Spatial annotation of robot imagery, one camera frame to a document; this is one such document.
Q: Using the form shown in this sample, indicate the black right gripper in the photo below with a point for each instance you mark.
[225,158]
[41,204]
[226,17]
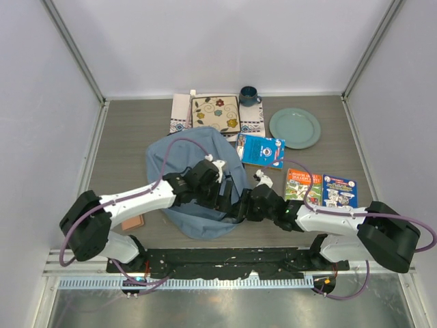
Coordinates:
[246,199]

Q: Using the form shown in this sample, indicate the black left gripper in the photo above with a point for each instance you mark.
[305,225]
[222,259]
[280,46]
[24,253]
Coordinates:
[222,202]

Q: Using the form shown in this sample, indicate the bright blue paperback book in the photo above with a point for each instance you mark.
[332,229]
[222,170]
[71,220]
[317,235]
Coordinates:
[259,151]

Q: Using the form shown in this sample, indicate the orange treehouse paperback book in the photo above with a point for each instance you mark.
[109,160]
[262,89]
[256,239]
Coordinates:
[297,184]

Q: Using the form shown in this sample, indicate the light blue fabric backpack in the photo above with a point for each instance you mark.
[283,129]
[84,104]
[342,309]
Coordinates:
[183,150]

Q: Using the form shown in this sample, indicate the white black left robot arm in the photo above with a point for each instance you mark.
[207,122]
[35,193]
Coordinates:
[87,226]

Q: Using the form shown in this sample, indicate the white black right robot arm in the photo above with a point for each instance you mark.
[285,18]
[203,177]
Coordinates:
[375,232]

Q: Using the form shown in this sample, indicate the square floral ceramic plate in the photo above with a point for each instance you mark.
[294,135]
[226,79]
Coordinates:
[219,112]

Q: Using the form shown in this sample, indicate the round teal ceramic plate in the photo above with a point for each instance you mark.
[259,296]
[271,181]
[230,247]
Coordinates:
[297,127]

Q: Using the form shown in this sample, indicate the tan leather wallet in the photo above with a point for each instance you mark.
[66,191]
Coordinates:
[132,223]

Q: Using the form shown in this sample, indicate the dark blue cartoon book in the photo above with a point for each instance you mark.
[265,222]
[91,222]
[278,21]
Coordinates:
[339,192]

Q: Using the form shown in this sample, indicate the dark blue ceramic mug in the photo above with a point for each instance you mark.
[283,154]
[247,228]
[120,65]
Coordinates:
[249,96]

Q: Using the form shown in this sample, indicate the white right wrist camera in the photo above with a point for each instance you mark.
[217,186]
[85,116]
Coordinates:
[262,178]

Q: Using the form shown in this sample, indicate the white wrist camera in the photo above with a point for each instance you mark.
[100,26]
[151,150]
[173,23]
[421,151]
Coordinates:
[219,164]
[262,178]

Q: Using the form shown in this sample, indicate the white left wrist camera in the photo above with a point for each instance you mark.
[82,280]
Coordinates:
[219,164]

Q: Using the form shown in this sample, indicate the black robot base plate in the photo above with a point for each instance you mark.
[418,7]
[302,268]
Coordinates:
[233,263]

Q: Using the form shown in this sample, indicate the white slotted cable duct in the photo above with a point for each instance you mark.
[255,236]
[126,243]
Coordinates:
[119,282]

